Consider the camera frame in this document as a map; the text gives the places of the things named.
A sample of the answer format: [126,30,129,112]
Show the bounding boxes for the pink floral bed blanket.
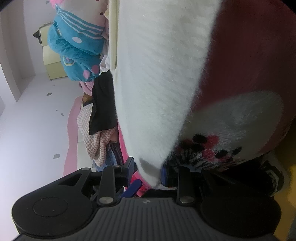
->
[118,0,296,200]

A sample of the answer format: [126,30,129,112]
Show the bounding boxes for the pale yellow wardrobe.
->
[33,22,68,80]

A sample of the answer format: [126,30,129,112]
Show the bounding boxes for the pink white headboard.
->
[63,95,95,176]

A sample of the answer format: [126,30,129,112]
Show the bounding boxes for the white sweater with deer embroidery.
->
[109,0,222,189]

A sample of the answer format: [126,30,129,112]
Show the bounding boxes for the pink white checked garment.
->
[76,105,117,167]

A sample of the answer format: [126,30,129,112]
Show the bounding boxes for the black garment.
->
[89,70,118,136]

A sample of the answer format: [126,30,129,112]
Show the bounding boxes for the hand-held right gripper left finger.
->
[58,157,137,205]

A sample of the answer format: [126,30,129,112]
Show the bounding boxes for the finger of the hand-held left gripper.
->
[120,179,142,198]

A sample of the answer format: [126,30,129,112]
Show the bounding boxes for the blue jeans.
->
[92,141,124,172]

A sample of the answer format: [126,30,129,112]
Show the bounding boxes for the blue pink cartoon quilt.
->
[47,0,110,81]

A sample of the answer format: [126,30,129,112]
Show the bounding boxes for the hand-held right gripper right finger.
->
[159,163,222,206]

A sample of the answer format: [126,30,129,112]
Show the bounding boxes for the white shirt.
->
[99,42,111,75]

